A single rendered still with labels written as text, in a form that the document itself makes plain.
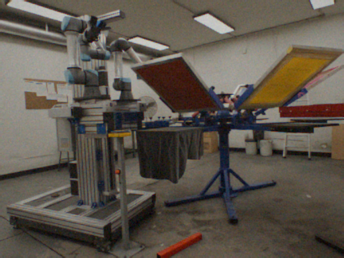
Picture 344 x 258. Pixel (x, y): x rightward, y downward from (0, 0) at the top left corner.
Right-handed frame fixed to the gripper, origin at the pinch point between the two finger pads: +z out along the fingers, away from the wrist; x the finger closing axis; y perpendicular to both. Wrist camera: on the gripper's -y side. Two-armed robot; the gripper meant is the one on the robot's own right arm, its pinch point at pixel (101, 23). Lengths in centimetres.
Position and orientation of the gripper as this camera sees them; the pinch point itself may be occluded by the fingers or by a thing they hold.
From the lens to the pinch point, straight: 169.7
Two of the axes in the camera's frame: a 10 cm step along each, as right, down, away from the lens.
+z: 6.2, 0.1, -7.8
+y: -0.6, 10.0, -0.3
